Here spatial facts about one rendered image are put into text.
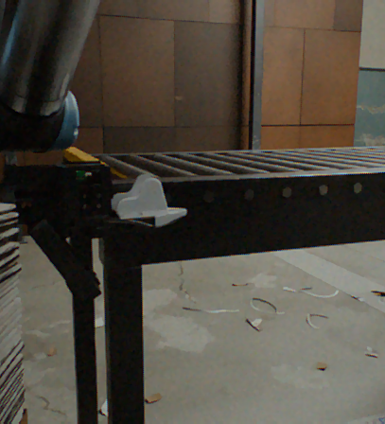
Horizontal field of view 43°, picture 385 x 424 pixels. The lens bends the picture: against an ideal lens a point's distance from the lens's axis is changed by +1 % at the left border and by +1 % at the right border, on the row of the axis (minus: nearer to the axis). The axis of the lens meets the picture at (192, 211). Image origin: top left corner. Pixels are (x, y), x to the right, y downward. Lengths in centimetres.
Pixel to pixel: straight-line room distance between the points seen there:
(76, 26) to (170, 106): 354
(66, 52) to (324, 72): 421
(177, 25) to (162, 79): 42
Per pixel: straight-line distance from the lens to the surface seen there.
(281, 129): 440
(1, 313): 40
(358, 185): 85
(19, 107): 54
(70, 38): 47
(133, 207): 58
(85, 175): 57
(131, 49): 395
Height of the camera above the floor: 89
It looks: 11 degrees down
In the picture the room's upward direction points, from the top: straight up
